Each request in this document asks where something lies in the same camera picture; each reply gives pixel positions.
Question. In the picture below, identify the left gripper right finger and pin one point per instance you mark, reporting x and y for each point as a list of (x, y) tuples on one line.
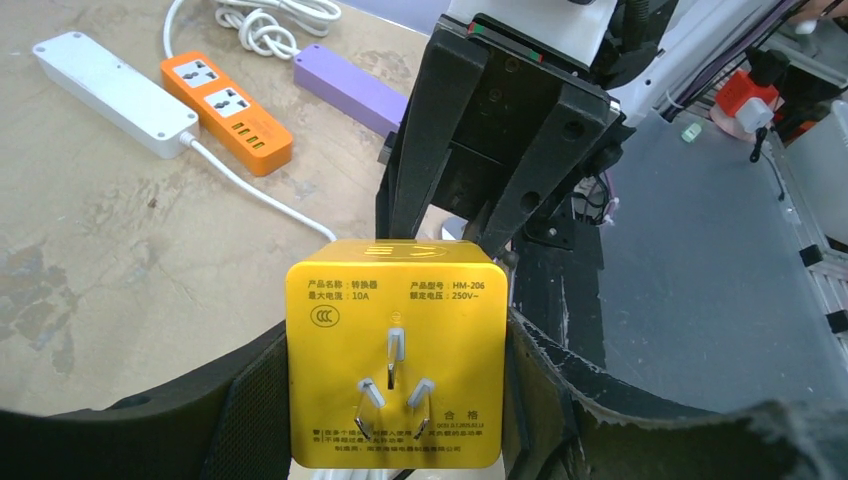
[(566, 418)]

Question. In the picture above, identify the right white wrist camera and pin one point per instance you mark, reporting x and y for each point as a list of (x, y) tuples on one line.
[(573, 28)]

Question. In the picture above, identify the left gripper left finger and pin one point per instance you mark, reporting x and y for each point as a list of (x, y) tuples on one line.
[(228, 419)]

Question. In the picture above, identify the red white charger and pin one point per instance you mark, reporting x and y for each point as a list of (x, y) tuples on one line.
[(741, 106)]

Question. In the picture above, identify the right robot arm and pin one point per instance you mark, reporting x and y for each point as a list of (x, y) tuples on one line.
[(658, 53)]

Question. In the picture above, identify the purple power strip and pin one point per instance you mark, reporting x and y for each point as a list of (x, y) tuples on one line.
[(349, 89)]

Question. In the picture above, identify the aluminium rail frame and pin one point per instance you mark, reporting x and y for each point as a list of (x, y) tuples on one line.
[(826, 267)]

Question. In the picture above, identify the grey white plug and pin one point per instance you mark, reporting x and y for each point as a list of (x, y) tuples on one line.
[(361, 474)]

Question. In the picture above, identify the orange power strip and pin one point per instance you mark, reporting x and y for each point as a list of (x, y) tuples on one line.
[(259, 141)]

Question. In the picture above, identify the white power strip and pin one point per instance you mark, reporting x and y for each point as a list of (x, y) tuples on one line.
[(118, 92)]

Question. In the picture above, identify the yellow cube socket adapter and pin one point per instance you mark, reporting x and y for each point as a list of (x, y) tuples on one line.
[(396, 355)]

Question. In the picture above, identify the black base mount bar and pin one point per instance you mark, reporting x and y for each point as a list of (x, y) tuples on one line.
[(556, 285)]

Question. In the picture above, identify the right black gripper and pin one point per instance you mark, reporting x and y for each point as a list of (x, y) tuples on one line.
[(498, 131)]

